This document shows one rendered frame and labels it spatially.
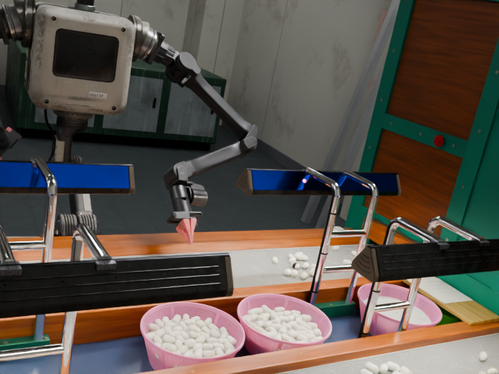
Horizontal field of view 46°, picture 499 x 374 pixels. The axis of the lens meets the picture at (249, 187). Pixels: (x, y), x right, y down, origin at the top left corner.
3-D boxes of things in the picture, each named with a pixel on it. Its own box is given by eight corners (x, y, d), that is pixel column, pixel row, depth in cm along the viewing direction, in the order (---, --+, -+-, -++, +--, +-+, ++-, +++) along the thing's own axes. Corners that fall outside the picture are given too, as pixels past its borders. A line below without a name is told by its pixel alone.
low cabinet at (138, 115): (166, 114, 826) (174, 55, 803) (215, 153, 663) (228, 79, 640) (4, 99, 732) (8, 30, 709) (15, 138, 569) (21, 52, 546)
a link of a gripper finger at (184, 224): (208, 238, 186) (201, 212, 191) (188, 239, 183) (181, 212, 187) (200, 248, 191) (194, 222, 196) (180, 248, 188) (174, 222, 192)
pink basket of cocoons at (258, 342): (212, 339, 163) (217, 309, 161) (269, 312, 184) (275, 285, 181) (289, 387, 148) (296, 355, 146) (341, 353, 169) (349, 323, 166)
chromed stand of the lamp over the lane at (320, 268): (272, 292, 199) (300, 165, 186) (319, 287, 209) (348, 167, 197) (304, 320, 183) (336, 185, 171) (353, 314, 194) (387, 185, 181)
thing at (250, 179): (235, 186, 180) (239, 163, 178) (385, 188, 212) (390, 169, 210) (247, 195, 173) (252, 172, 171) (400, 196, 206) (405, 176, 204)
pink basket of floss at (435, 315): (344, 334, 180) (352, 306, 177) (356, 300, 205) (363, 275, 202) (433, 362, 173) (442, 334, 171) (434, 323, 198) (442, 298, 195)
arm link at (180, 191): (165, 190, 196) (174, 181, 193) (182, 192, 201) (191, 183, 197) (169, 208, 193) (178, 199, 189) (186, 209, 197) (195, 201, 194)
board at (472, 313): (396, 277, 207) (396, 274, 207) (425, 274, 215) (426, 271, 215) (470, 326, 181) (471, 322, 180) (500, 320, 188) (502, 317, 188)
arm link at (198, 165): (235, 146, 231) (252, 133, 224) (242, 159, 231) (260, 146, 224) (157, 176, 199) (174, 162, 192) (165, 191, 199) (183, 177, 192)
